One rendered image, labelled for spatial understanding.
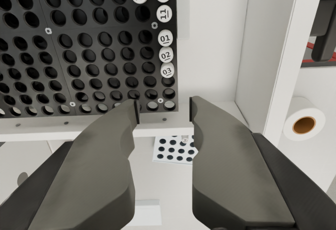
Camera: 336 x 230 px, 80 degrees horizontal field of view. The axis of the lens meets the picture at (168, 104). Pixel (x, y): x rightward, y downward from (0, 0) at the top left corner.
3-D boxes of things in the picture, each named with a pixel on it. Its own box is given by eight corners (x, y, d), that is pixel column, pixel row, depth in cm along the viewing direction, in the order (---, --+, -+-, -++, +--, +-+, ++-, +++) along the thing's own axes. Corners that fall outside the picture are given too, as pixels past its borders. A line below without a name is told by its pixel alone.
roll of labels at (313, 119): (319, 106, 37) (335, 118, 34) (292, 132, 40) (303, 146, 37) (291, 90, 36) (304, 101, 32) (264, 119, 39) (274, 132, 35)
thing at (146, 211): (159, 199, 51) (159, 205, 50) (162, 219, 56) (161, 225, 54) (110, 200, 52) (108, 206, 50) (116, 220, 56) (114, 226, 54)
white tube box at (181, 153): (221, 122, 39) (225, 135, 36) (210, 154, 43) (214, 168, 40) (157, 115, 39) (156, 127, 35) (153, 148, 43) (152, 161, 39)
